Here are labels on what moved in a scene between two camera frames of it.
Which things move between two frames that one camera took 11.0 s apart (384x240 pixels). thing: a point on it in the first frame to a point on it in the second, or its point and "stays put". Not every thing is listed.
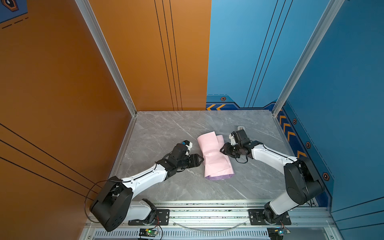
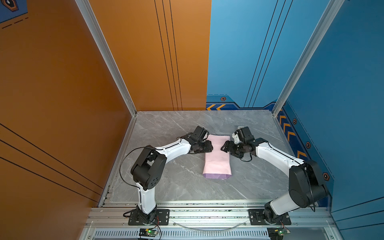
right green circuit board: x=276 y=233 stays put
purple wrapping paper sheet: x=217 y=164 stays put
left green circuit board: x=147 y=232 stays put
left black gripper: x=194 y=160 to x=209 y=148
